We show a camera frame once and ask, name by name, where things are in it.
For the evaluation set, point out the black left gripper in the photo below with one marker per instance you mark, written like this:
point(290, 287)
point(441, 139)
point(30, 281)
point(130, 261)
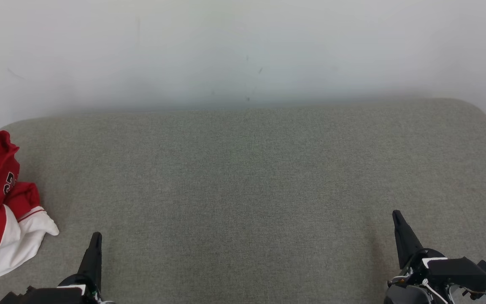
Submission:
point(92, 294)

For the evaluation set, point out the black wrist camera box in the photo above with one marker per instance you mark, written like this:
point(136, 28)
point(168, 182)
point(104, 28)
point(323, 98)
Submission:
point(49, 296)
point(458, 272)

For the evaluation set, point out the grey fabric sofa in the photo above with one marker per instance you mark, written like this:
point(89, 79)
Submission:
point(243, 190)

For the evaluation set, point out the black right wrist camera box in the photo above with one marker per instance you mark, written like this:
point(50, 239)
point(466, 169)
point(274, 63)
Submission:
point(458, 272)

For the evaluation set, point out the red white jersey shirt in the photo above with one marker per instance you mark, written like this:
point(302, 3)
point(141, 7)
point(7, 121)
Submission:
point(19, 236)

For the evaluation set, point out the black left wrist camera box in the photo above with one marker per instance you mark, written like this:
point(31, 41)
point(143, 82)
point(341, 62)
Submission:
point(49, 296)

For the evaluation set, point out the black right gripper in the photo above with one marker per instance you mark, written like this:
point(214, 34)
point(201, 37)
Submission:
point(416, 268)

